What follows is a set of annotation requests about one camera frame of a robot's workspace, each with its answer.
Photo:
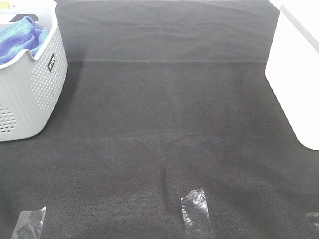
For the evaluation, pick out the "clear tape piece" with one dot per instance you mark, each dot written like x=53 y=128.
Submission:
x=313 y=219
x=29 y=224
x=196 y=215

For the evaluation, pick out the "blue microfibre towel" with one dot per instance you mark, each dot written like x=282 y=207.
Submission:
x=24 y=34

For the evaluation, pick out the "black table cloth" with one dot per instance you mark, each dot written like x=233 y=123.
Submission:
x=161 y=98

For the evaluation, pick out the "clear tape piece right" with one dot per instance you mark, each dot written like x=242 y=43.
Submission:
x=313 y=219

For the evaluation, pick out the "clear tape piece centre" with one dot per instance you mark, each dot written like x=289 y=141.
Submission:
x=196 y=215

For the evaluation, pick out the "grey perforated laundry basket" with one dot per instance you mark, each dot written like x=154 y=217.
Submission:
x=31 y=85

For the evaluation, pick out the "white storage box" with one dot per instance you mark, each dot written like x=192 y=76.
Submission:
x=292 y=68

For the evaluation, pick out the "clear tape piece left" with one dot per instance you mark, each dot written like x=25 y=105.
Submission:
x=29 y=224

